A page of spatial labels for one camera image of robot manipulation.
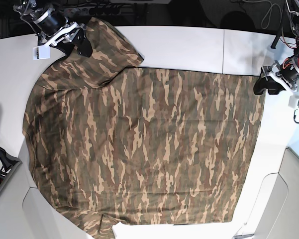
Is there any gripper right of image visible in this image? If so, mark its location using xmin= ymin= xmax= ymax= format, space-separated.
xmin=253 ymin=56 xmax=299 ymax=95

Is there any camouflage T-shirt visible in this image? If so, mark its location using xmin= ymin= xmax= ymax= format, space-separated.
xmin=23 ymin=18 xmax=265 ymax=239

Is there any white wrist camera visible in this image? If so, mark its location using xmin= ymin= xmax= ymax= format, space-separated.
xmin=288 ymin=95 xmax=299 ymax=110
xmin=33 ymin=45 xmax=50 ymax=60

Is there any grey looped cable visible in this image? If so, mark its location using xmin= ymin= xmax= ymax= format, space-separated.
xmin=261 ymin=0 xmax=289 ymax=30

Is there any black power strip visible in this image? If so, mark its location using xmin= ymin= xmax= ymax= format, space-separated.
xmin=62 ymin=5 xmax=121 ymax=17

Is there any gripper left of image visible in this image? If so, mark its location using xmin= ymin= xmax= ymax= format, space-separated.
xmin=31 ymin=7 xmax=93 ymax=57

